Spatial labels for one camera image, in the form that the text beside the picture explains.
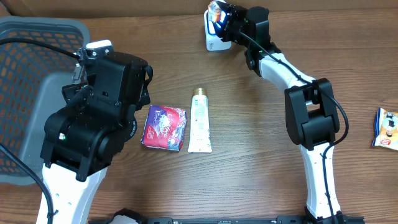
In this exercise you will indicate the red purple pad pack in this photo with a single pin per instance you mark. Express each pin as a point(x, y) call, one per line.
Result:
point(164, 128)

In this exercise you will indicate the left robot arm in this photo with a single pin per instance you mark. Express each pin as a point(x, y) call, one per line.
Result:
point(82, 138)

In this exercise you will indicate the orange kleenex tissue pack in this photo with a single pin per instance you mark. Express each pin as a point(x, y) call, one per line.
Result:
point(216, 13)

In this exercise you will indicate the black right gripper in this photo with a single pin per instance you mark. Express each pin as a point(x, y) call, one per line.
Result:
point(232, 9)

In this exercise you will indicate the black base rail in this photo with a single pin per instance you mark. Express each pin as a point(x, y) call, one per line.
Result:
point(128, 216)

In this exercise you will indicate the grey plastic basket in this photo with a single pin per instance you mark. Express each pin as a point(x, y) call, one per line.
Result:
point(32, 78)

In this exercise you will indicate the white barcode scanner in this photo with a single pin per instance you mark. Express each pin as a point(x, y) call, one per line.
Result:
point(213, 42)

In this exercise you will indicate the white bamboo print tube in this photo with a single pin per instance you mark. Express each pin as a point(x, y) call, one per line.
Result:
point(199, 123)

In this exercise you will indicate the yellow snack bag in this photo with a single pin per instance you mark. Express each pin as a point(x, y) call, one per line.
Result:
point(385, 129)

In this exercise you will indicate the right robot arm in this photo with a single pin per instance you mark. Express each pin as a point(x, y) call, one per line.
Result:
point(311, 111)

